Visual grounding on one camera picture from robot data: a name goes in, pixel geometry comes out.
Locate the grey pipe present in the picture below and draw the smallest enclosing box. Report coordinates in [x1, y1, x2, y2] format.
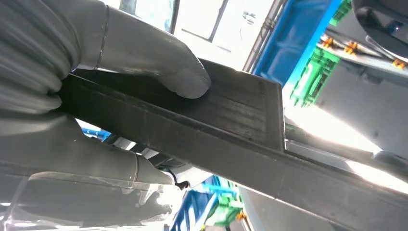
[243, 0, 288, 72]

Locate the green plastic crate stack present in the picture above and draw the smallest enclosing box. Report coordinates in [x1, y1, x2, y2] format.
[290, 0, 351, 107]

